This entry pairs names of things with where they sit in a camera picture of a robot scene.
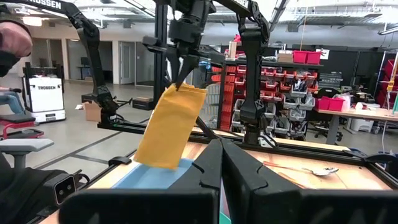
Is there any white Trossen mobile base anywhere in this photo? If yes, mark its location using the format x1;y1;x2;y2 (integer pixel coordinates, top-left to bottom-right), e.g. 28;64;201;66
22;62;67;124

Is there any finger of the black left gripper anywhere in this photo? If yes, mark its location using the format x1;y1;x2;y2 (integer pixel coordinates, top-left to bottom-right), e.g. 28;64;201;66
166;48;182;90
176;57;200;91

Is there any pink storage bin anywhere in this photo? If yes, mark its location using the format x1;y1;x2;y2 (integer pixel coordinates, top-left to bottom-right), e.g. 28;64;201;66
317;96;345;112

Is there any open cardboard box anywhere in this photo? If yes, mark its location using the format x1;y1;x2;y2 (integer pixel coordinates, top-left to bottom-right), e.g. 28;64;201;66
82;101;102;123

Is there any yellow cloth napkin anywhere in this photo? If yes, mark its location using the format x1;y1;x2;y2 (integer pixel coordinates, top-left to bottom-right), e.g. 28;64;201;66
134;82;208;170

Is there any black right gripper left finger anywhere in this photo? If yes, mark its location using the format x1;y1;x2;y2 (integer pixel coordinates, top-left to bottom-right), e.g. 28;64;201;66
58;139;223;224

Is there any black table-level camera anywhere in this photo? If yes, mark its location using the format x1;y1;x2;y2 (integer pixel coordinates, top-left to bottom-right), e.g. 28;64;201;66
52;173;78;207

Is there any red storage bin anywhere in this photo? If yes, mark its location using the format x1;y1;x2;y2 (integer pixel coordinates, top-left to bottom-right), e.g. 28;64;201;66
307;50;323;65
293;50;308;65

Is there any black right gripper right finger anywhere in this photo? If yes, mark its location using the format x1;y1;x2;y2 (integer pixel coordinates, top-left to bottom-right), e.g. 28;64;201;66
222;139;398;224

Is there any black rig post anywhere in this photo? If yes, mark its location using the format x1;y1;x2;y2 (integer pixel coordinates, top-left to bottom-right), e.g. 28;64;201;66
154;0;169;104

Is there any shelving rack with parts bins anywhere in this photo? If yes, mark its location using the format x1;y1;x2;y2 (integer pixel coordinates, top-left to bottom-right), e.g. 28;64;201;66
211;58;324;138

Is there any person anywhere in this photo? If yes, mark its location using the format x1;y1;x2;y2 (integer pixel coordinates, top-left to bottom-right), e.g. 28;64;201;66
0;86;26;115
0;4;34;78

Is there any metal spoon orange handle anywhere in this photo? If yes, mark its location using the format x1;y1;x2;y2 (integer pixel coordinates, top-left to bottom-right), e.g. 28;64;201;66
262;161;340;177

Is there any red bench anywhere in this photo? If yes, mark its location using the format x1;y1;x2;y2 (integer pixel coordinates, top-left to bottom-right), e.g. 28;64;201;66
0;113;45;140

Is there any blue plastic tray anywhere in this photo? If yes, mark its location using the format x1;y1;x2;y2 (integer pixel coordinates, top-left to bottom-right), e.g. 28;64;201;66
111;158;195;190

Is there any black aluminium table frame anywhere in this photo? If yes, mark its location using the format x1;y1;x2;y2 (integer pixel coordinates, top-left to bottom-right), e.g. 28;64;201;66
27;121;398;224

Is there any chair with grey armrest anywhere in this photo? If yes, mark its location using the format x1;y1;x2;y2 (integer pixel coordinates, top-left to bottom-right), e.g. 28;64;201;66
0;138;63;224

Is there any black swivel chair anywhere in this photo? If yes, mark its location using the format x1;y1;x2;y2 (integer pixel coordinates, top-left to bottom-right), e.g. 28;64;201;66
310;87;345;143

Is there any wooden work table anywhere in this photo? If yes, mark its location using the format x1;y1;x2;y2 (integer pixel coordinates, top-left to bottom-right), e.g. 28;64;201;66
315;107;398;144

